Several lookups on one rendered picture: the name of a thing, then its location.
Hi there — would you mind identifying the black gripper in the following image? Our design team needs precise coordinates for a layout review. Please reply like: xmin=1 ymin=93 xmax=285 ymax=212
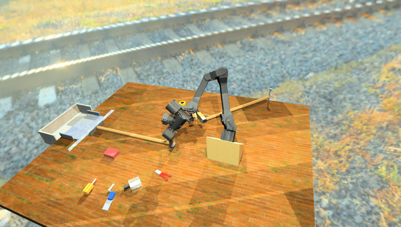
xmin=162 ymin=114 xmax=183 ymax=141

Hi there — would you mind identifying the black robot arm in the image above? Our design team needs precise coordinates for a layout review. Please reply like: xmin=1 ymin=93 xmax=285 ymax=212
xmin=161 ymin=67 xmax=237 ymax=142

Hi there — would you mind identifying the pink cube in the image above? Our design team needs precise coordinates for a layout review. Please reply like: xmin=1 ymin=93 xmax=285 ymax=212
xmin=103 ymin=148 xmax=120 ymax=159

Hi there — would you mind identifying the blue-handled scraper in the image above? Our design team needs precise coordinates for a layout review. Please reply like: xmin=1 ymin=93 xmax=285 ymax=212
xmin=102 ymin=192 xmax=115 ymax=210

